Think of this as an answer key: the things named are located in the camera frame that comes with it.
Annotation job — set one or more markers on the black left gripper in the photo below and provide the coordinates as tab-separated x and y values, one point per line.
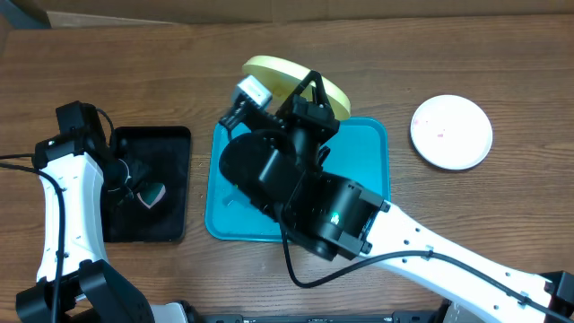
138	179

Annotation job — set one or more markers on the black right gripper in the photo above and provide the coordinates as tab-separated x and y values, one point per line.
311	111

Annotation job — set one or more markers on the pink green sponge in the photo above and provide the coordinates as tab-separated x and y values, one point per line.
150	194

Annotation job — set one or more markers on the yellow green plate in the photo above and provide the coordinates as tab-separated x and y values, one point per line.
281	76

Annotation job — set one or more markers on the white pink plate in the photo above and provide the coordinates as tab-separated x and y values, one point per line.
451	132

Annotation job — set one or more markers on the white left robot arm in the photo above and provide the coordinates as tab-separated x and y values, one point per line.
75	282

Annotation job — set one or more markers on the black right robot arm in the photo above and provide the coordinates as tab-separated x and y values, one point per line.
277	164

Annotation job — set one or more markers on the black plastic tray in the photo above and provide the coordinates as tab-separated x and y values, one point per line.
167	151

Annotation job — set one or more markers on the blue plastic tray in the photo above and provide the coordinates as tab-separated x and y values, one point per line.
358	151

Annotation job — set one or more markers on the brown cardboard backdrop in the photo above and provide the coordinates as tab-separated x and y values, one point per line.
33	14

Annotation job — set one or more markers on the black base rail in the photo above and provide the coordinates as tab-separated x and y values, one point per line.
402	316

